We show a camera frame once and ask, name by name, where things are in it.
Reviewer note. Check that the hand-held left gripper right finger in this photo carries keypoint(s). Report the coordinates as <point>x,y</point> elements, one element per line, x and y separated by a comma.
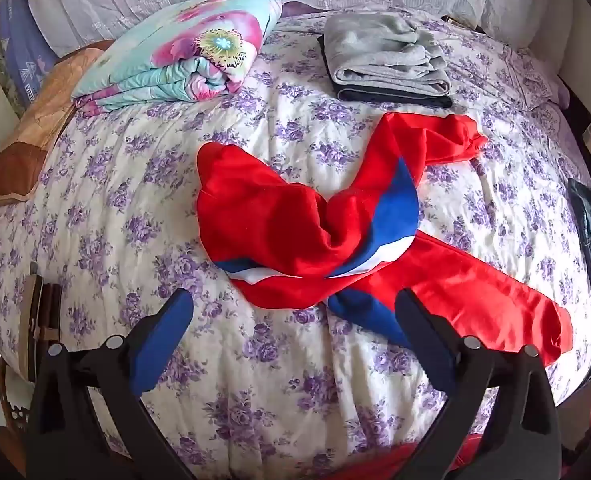
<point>423,332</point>

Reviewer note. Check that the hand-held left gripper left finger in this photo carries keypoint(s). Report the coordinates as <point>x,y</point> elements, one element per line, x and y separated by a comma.
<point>160,332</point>

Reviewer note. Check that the red pants with blue stripe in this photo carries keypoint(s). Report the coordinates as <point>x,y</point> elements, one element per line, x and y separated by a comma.
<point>275,220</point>

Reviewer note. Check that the wooden furniture piece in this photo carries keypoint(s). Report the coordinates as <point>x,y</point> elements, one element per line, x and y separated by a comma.
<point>37,320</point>

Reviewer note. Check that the red cloth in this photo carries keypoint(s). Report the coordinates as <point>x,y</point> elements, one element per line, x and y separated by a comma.
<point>410,462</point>

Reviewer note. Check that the purple floral bedspread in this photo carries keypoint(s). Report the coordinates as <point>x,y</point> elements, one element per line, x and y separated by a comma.
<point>125,185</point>

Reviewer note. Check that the folded dark garment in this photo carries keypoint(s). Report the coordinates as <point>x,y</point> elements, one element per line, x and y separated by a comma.
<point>390,97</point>

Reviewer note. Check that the brown pillow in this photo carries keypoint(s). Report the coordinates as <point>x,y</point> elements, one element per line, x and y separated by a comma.
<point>40,120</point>

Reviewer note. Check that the folded grey garment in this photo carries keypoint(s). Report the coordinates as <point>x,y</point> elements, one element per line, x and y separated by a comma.
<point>385,55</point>

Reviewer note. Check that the folded teal floral blanket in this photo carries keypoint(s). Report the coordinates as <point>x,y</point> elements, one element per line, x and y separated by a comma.
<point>175,50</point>

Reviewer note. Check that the blue patterned cloth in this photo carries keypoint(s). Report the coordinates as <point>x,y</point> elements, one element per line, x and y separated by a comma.
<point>20,55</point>

